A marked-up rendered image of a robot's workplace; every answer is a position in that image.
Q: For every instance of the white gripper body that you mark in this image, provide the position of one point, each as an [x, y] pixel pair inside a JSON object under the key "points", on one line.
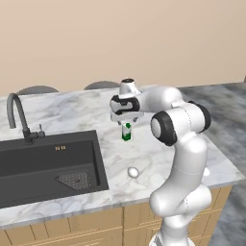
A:
{"points": [[128, 116]]}

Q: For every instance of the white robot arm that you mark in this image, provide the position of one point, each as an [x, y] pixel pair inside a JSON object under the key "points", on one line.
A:
{"points": [[184, 160]]}

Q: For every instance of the green and white milk carton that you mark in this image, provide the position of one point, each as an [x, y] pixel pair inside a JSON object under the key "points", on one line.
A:
{"points": [[126, 134]]}

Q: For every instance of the dark grey sink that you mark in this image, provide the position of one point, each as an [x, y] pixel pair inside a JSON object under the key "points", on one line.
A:
{"points": [[48, 166]]}

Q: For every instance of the white egg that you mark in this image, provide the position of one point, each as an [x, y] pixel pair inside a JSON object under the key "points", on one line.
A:
{"points": [[133, 172]]}

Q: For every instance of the dark grey tap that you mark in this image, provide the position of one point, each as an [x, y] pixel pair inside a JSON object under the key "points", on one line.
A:
{"points": [[19, 109]]}

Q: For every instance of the light wooden cupboard door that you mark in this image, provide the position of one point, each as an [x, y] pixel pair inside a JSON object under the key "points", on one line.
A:
{"points": [[32, 235], [96, 227], [137, 224], [211, 217]]}

